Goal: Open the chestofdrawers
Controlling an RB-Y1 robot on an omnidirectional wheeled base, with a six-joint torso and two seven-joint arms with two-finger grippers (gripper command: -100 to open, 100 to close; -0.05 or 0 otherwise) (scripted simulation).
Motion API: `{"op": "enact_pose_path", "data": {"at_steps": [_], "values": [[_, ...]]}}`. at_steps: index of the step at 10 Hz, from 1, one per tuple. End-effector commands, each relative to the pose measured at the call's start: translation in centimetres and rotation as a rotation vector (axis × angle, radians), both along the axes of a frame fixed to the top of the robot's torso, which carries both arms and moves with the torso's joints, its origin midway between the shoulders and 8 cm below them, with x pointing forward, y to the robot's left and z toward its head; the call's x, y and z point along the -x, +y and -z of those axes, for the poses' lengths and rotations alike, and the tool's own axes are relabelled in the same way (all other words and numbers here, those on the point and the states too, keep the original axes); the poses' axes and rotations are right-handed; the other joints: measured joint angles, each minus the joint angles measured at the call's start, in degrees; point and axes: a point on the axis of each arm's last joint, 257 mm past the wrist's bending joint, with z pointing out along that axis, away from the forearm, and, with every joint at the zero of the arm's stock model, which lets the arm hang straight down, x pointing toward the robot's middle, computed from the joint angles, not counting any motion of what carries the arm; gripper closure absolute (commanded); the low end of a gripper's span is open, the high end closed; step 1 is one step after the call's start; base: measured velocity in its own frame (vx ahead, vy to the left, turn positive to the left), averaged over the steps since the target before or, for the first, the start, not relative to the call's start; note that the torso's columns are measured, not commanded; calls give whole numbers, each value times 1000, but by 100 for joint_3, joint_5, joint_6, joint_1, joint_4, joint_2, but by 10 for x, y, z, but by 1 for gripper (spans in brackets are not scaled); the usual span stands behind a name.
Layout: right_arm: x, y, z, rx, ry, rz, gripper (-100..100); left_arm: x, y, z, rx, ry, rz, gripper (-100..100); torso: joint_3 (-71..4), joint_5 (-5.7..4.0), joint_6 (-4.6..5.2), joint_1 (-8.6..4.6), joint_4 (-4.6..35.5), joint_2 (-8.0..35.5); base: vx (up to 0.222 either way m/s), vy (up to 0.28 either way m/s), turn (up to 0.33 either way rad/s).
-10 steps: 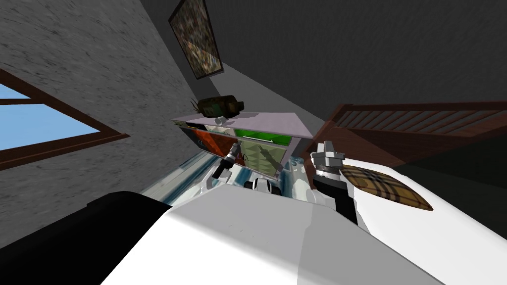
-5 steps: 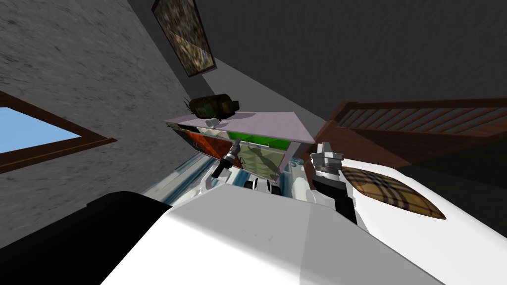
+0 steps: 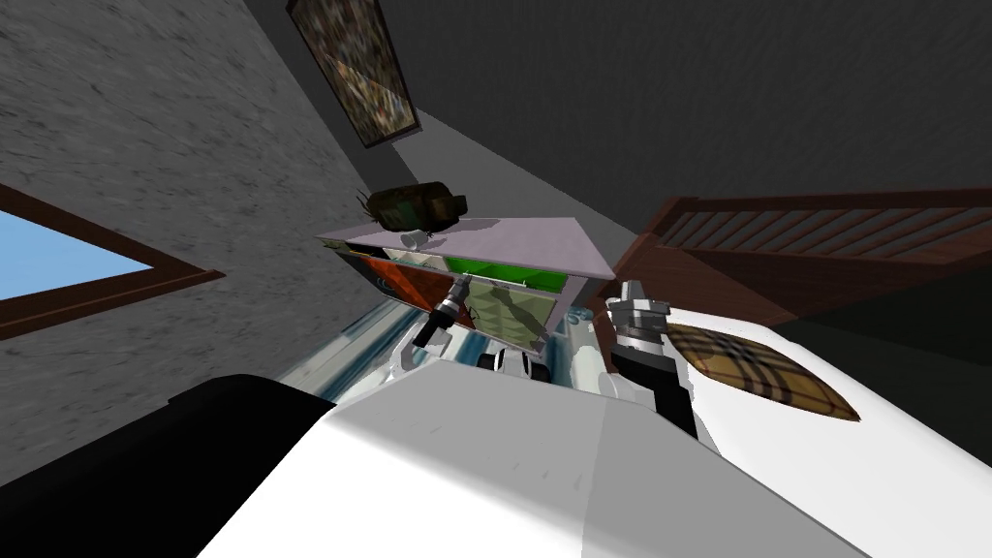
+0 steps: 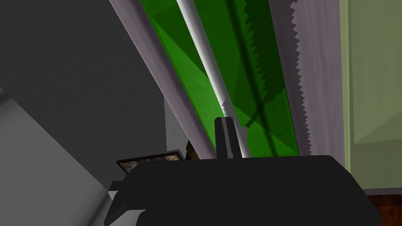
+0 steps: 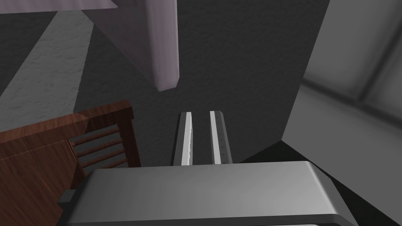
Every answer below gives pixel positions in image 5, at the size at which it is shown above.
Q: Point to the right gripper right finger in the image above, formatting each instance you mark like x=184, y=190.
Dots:
x=220, y=141

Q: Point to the brown wooden slatted furniture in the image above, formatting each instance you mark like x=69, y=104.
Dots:
x=37, y=157

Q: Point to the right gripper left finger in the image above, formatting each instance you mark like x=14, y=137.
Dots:
x=185, y=141

